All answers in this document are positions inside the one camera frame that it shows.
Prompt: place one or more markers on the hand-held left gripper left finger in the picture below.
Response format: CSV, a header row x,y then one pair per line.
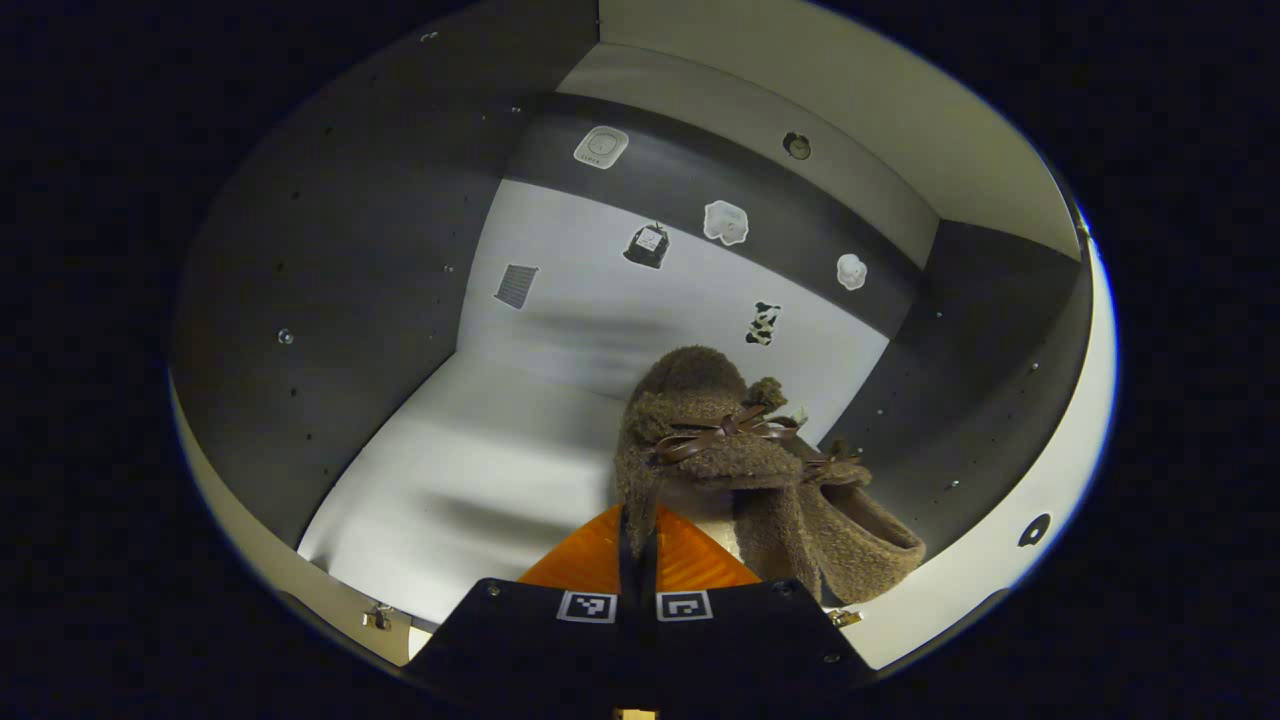
x,y
560,640

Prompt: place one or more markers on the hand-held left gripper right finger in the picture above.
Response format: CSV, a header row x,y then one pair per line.
x,y
740,640

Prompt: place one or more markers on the white cabinet door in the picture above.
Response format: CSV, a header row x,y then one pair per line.
x,y
1020,480
240,530

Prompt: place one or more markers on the white shoe cabinet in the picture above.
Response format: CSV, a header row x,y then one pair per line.
x,y
600,300

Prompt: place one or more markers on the metal door hinge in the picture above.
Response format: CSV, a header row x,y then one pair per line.
x,y
843,617
378,617

